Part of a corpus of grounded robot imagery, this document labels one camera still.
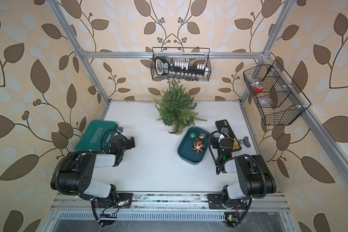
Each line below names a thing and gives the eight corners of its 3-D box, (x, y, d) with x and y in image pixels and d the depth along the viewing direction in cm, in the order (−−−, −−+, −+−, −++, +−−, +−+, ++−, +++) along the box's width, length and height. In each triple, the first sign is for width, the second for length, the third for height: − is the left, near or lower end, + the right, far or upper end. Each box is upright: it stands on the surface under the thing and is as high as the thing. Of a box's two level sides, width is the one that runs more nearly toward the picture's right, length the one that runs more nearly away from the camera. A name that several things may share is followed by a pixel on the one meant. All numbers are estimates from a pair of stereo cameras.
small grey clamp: (240, 147, 96) (241, 145, 94) (237, 138, 101) (238, 136, 99) (249, 147, 96) (251, 145, 94) (246, 138, 101) (247, 136, 99)
